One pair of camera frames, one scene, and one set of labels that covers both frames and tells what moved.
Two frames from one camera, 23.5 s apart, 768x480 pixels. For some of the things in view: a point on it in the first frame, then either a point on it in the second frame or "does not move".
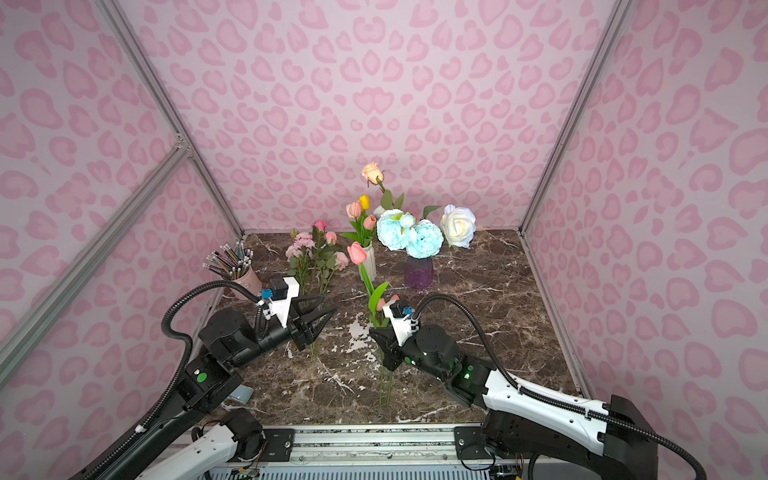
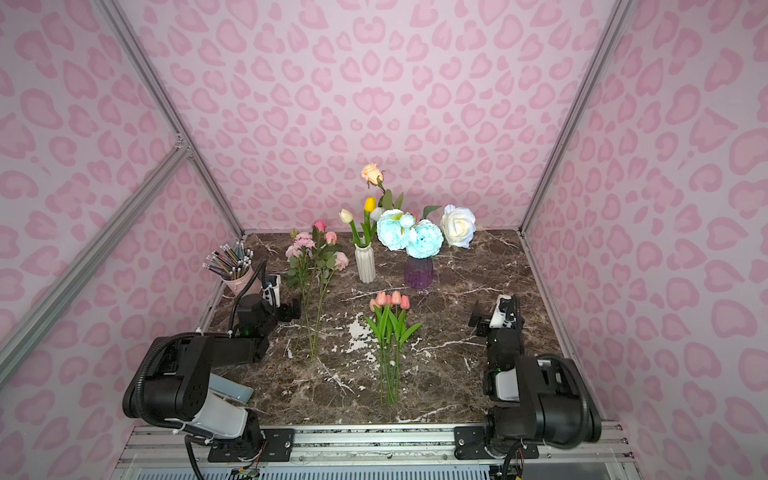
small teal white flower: x=394 y=228 does not move
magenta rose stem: x=323 y=253 does not move
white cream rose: x=458 y=225 does not move
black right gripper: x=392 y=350 -> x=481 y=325
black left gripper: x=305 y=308 -> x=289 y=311
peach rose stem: x=372 y=172 does not move
